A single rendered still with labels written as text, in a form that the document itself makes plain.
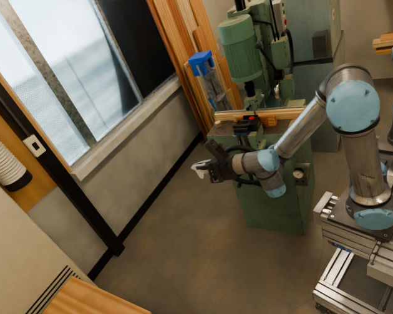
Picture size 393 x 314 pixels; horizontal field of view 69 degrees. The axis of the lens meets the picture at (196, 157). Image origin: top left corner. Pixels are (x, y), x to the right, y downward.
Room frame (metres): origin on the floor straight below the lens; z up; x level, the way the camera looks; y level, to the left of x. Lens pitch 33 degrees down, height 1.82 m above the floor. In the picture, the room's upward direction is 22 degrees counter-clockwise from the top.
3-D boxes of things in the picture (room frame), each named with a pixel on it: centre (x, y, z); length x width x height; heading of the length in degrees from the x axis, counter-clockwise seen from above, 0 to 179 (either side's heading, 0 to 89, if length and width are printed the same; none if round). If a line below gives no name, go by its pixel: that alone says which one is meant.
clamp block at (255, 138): (1.38, -0.33, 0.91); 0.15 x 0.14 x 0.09; 52
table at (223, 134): (1.45, -0.38, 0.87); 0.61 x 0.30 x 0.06; 52
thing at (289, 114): (1.46, -0.54, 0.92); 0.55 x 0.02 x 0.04; 52
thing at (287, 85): (1.58, -0.68, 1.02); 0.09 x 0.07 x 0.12; 52
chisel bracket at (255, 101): (1.55, -0.46, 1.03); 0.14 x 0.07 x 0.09; 142
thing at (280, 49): (1.61, -0.70, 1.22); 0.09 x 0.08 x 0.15; 142
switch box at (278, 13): (1.70, -0.75, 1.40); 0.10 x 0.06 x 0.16; 142
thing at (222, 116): (1.55, -0.46, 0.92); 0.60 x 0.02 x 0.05; 52
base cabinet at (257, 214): (1.63, -0.52, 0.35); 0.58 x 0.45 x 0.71; 142
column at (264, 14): (1.76, -0.62, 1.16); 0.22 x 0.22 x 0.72; 52
